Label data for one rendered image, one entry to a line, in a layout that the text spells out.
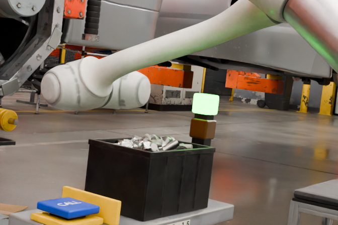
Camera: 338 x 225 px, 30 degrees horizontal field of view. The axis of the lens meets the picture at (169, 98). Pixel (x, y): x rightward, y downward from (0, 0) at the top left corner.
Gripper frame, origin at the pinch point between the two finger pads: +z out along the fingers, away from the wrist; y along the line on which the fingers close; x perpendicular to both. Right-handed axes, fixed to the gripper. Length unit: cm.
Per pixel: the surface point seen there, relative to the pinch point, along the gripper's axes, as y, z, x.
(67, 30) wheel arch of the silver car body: 23.1, 5.4, -2.8
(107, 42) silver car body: 35.1, 4.7, -17.7
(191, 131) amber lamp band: -17, -68, 9
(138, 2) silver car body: 56, 5, -17
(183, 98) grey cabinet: 473, 418, -534
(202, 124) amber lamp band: -16, -70, 10
